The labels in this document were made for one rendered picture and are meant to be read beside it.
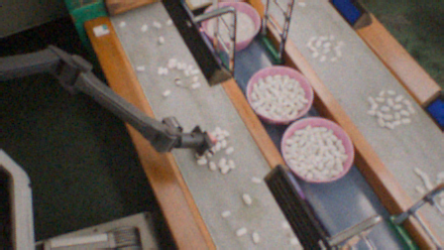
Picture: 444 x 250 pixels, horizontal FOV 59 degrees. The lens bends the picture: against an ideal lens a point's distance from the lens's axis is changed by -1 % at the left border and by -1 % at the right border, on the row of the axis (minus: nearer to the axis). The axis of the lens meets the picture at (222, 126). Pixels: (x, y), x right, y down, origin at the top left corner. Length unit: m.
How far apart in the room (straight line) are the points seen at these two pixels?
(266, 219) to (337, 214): 0.28
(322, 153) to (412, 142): 0.36
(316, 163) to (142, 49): 0.90
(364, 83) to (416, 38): 1.43
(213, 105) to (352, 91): 0.58
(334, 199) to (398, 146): 0.33
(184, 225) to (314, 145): 0.57
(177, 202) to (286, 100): 0.61
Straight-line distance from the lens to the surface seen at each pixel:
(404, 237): 1.54
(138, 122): 1.31
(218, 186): 1.44
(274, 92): 1.65
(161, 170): 1.45
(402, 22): 3.21
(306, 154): 1.53
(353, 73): 1.78
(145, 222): 1.70
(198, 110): 1.59
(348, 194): 1.57
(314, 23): 1.93
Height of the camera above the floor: 2.08
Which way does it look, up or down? 60 degrees down
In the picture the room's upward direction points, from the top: straight up
